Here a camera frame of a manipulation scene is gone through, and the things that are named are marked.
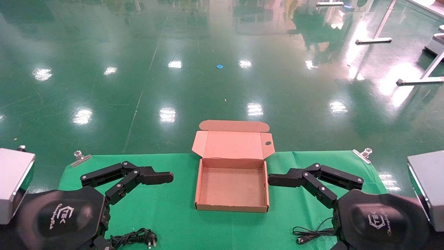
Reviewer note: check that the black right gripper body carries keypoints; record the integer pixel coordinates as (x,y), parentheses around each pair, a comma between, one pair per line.
(381,222)

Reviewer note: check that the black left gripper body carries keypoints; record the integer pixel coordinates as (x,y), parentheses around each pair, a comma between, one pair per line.
(60,218)

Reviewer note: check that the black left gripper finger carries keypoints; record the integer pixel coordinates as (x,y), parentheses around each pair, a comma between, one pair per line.
(156,177)
(101,243)

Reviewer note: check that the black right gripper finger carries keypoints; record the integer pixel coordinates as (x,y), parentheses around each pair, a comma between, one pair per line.
(284,180)
(340,246)

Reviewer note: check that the open brown cardboard box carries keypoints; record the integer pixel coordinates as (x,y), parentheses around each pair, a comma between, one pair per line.
(232,187)

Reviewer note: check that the green table cloth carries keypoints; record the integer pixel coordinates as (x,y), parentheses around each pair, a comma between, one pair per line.
(166,208)

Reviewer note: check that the silver binder clip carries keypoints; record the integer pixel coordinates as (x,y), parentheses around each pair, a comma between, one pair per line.
(360,156)
(81,160)

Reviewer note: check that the white table foot bar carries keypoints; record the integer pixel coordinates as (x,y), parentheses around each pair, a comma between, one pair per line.
(329,3)

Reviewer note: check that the gray machine base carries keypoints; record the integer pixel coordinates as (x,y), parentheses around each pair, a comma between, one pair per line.
(435,43)

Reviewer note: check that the white table top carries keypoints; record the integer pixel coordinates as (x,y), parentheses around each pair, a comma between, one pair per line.
(433,5)

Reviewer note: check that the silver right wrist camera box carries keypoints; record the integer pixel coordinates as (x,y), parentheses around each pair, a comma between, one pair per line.
(430,187)

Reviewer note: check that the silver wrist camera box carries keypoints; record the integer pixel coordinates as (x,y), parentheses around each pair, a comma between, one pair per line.
(430,187)
(12,180)

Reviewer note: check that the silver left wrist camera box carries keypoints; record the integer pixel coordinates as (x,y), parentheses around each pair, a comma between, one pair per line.
(12,180)

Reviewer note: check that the white table leg frame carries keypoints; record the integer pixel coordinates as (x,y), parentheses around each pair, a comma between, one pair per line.
(419,81)
(373,40)

